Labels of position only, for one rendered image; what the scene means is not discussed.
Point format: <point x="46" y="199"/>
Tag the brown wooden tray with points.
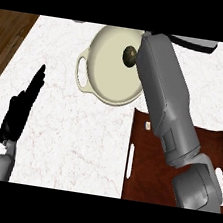
<point x="148" y="169"/>

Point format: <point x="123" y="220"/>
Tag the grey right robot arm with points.
<point x="165" y="101"/>

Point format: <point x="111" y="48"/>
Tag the dark green round squash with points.
<point x="129" y="56"/>

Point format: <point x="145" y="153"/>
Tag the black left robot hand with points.
<point x="22" y="110"/>

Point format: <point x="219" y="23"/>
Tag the small pale tag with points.
<point x="148" y="125"/>

